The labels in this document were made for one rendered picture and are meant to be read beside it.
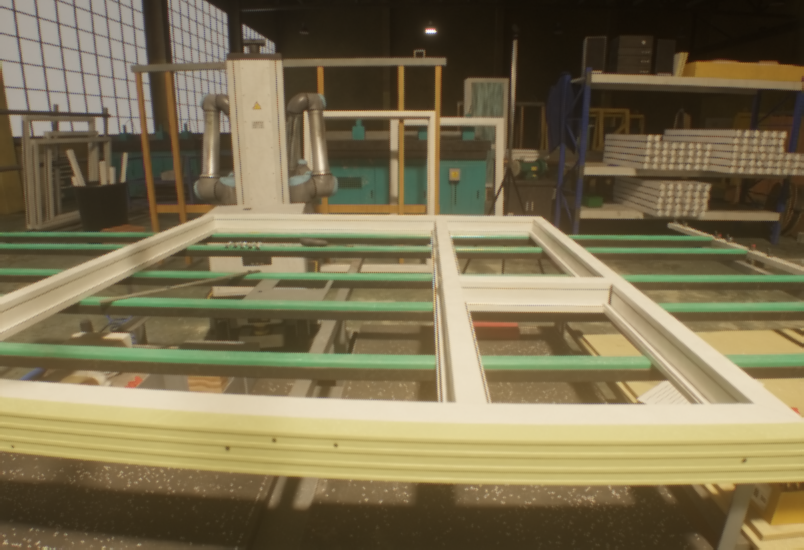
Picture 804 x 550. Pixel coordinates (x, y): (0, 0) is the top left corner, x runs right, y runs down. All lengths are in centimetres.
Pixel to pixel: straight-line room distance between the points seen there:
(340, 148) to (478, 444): 506
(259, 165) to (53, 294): 193
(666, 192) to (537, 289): 466
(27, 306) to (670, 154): 571
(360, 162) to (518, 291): 454
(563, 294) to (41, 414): 104
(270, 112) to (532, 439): 273
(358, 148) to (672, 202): 365
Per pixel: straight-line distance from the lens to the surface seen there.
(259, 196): 311
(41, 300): 138
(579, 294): 118
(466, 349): 78
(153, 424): 68
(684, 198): 584
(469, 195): 557
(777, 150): 618
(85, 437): 75
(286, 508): 105
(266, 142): 307
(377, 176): 552
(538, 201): 548
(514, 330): 161
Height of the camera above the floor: 129
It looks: 15 degrees down
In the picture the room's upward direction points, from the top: straight up
